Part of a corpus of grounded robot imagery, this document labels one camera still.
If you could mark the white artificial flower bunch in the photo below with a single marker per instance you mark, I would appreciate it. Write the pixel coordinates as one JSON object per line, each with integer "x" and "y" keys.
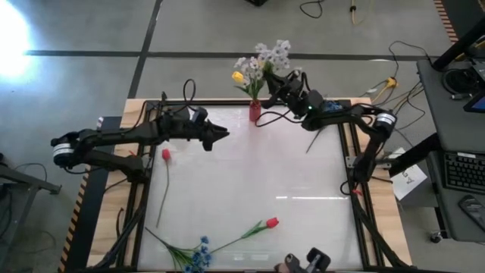
{"x": 252, "y": 70}
{"x": 278, "y": 51}

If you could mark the black tablet screen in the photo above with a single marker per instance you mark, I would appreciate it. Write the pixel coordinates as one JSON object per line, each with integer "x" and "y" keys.
{"x": 476, "y": 103}

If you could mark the black mat with hazard stripes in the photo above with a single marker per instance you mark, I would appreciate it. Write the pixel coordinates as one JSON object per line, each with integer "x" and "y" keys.
{"x": 445, "y": 19}
{"x": 81, "y": 212}

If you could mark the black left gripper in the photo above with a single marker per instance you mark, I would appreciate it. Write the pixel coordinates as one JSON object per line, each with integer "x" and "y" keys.
{"x": 185, "y": 127}

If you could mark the black computer keyboard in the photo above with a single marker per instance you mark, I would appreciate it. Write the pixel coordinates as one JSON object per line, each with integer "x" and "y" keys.
{"x": 464, "y": 172}

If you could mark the black frame strut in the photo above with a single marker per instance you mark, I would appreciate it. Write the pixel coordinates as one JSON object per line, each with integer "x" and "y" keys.
{"x": 458, "y": 45}
{"x": 413, "y": 155}

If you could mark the dark grey side desk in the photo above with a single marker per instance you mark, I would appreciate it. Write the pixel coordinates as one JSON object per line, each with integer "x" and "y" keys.
{"x": 435, "y": 113}

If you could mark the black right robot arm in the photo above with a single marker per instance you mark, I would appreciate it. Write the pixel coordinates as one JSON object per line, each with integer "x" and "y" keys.
{"x": 375, "y": 129}

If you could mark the red ribbed glass vase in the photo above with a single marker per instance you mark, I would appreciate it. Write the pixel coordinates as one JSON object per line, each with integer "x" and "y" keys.
{"x": 255, "y": 112}

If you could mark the black aluminium table frame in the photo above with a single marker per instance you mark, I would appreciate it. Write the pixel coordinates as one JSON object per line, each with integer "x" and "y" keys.
{"x": 346, "y": 144}

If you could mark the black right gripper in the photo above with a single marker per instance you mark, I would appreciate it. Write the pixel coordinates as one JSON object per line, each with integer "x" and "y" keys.
{"x": 297, "y": 95}

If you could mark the black caster wheel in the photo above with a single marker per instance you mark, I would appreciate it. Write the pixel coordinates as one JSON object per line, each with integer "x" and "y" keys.
{"x": 436, "y": 237}

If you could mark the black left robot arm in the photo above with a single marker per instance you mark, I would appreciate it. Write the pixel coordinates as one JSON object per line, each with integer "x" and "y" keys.
{"x": 113, "y": 134}

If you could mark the red artificial tulip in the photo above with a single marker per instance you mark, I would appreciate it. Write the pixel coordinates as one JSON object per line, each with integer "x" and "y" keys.
{"x": 166, "y": 154}
{"x": 272, "y": 222}

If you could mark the white paper sheet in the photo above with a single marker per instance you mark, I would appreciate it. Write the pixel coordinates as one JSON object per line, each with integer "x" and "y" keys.
{"x": 407, "y": 178}

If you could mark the yellow artificial tulip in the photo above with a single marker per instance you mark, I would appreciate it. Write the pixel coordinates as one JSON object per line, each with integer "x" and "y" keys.
{"x": 237, "y": 77}

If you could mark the grey metal stand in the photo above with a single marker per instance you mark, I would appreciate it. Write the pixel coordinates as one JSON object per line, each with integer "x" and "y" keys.
{"x": 26, "y": 184}

